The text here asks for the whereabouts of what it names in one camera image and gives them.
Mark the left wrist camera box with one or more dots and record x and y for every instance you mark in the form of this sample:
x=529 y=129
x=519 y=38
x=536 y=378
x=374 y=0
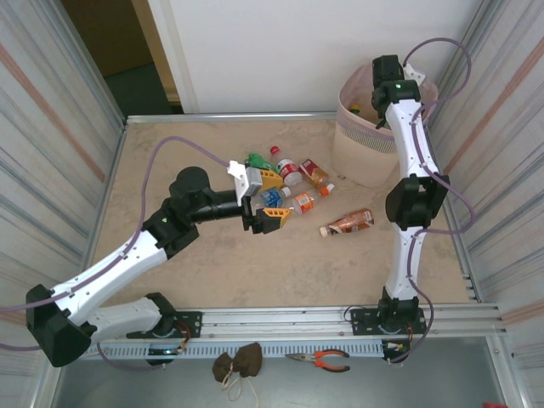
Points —
x=244 y=183

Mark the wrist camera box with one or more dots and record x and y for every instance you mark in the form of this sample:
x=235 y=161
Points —
x=244 y=183
x=414 y=74

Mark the grey metal lower shelf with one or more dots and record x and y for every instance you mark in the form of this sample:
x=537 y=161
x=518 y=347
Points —
x=382 y=387

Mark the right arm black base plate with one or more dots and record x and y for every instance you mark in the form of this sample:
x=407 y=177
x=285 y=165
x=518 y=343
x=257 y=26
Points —
x=361 y=321

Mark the small brown cloth pouch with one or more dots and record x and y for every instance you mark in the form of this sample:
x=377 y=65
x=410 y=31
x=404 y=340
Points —
x=222 y=369

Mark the striped enclosure side panel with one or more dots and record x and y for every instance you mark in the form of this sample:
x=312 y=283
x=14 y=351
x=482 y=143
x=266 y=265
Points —
x=523 y=191
x=42 y=149

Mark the orange label bottle orange cap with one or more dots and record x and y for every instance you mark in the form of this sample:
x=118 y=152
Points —
x=304 y=203

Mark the copper brown drink bottle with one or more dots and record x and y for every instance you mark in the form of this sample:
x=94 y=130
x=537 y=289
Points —
x=353 y=219

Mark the large brown cloth pouch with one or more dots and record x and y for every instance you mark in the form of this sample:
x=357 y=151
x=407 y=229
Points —
x=250 y=359

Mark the beige door jamb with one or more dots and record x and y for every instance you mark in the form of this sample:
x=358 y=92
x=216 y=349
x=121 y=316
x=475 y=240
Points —
x=156 y=51

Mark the pink translucent bin liner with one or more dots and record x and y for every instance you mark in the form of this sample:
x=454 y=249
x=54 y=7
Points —
x=353 y=85

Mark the wide aluminium mounting rail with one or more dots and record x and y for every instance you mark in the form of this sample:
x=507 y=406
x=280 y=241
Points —
x=276 y=323

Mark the amber juice bottle red label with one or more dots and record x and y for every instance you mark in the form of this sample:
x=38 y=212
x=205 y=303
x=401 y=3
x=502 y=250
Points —
x=312 y=170

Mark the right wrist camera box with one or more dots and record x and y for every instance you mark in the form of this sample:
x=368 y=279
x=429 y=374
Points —
x=414 y=74

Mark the pink waste basket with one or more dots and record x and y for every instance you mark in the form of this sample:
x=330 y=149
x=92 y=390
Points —
x=361 y=161

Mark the white door frame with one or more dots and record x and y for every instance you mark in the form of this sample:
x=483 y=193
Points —
x=172 y=51

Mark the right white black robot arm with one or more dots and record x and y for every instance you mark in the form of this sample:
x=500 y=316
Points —
x=408 y=136

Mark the blue label bottle white cap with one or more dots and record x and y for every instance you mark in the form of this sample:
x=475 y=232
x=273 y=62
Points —
x=272 y=197

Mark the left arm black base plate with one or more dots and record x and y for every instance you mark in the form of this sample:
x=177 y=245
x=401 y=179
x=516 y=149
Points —
x=191 y=323

